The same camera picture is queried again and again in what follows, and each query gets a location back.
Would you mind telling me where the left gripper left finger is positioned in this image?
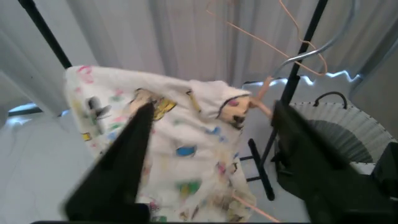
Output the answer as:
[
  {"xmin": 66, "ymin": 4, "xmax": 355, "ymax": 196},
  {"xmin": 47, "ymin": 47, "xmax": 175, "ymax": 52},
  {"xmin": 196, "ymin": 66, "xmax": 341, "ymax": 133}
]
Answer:
[{"xmin": 62, "ymin": 102, "xmax": 155, "ymax": 222}]

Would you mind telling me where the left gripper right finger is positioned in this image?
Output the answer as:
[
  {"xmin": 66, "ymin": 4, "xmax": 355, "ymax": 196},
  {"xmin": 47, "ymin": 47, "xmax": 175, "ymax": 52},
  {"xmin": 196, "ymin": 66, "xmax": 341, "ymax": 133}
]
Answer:
[{"xmin": 271, "ymin": 100, "xmax": 398, "ymax": 222}]

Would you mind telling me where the cream printed garment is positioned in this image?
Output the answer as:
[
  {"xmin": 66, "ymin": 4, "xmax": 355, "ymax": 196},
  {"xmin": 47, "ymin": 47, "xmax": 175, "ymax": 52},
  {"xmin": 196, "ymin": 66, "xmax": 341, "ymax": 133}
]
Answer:
[{"xmin": 63, "ymin": 64, "xmax": 257, "ymax": 222}]

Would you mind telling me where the pink clothes hanger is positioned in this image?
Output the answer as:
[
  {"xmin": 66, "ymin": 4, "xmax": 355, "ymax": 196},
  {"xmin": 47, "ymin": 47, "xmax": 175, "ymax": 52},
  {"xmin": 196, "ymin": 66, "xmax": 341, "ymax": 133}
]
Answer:
[
  {"xmin": 205, "ymin": 0, "xmax": 329, "ymax": 77},
  {"xmin": 231, "ymin": 0, "xmax": 358, "ymax": 223}
]

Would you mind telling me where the white laundry basket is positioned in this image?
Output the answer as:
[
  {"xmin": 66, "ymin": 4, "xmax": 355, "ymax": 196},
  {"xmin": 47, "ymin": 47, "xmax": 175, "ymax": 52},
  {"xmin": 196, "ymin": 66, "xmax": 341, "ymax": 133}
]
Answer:
[{"xmin": 287, "ymin": 91, "xmax": 398, "ymax": 175}]

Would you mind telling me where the black clothes rack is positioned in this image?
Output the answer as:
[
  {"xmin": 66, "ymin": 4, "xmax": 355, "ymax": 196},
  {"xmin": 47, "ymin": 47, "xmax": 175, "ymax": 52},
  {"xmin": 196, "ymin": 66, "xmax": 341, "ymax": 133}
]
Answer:
[{"xmin": 17, "ymin": 0, "xmax": 329, "ymax": 202}]

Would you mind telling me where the white curtain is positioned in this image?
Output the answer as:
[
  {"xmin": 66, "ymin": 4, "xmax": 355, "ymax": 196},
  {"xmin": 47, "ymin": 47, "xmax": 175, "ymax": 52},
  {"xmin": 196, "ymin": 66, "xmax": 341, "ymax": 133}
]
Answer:
[{"xmin": 0, "ymin": 0, "xmax": 398, "ymax": 128}]

